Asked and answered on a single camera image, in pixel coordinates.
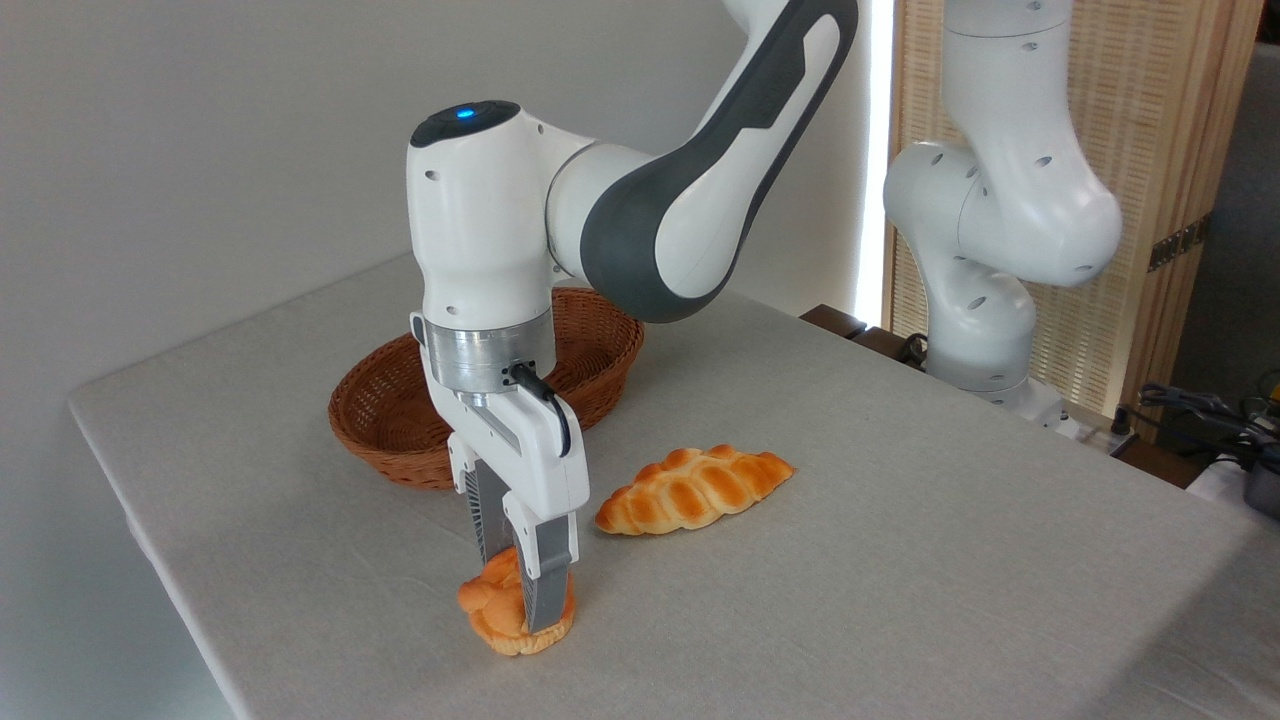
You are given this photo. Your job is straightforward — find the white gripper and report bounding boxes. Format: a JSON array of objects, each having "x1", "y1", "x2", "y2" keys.
[{"x1": 420, "y1": 345, "x2": 592, "y2": 633}]

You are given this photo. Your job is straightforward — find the round knotted bread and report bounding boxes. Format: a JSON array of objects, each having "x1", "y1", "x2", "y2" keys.
[{"x1": 457, "y1": 545, "x2": 578, "y2": 657}]

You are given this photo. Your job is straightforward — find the long braided bread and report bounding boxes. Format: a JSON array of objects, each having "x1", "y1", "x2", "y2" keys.
[{"x1": 595, "y1": 444, "x2": 798, "y2": 536}]

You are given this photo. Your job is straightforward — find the brown wicker basket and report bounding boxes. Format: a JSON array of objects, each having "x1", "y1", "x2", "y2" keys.
[{"x1": 328, "y1": 287, "x2": 646, "y2": 491}]

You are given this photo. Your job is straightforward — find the grey tablecloth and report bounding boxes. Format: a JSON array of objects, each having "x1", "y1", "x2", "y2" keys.
[{"x1": 68, "y1": 250, "x2": 1280, "y2": 720}]

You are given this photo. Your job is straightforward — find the dark brown wooden stand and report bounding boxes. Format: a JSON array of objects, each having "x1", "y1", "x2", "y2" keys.
[{"x1": 800, "y1": 305, "x2": 931, "y2": 371}]

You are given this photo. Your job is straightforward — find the wooden bamboo folding screen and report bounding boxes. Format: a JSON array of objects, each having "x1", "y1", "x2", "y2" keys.
[{"x1": 885, "y1": 0, "x2": 1266, "y2": 441}]

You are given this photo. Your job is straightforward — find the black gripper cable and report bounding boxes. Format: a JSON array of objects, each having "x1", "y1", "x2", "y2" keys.
[{"x1": 508, "y1": 362, "x2": 573, "y2": 458}]

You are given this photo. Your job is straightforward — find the black cable bundle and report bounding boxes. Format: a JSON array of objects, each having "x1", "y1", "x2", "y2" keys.
[{"x1": 1135, "y1": 383, "x2": 1280, "y2": 471}]

